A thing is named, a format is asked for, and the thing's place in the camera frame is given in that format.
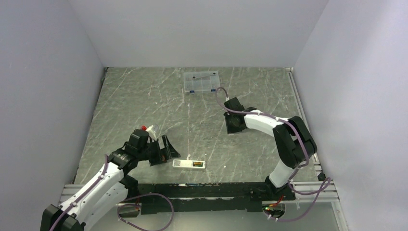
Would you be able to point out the white remote control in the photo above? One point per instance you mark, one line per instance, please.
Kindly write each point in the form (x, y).
(178, 163)

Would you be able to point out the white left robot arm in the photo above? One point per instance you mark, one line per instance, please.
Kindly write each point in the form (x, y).
(110, 185)

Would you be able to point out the gold green AAA battery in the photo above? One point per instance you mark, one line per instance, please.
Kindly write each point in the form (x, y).
(197, 164)

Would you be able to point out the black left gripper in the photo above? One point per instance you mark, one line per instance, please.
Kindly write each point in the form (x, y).
(167, 153)

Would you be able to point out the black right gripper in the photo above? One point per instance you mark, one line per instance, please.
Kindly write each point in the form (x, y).
(230, 129)

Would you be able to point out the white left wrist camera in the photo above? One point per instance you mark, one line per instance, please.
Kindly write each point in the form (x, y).
(152, 130)

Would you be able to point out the clear plastic organizer box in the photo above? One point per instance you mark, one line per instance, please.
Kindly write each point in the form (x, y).
(201, 82)

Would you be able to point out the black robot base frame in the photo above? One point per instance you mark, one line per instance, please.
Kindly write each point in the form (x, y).
(196, 197)

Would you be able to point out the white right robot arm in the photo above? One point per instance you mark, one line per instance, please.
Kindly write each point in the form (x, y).
(293, 140)

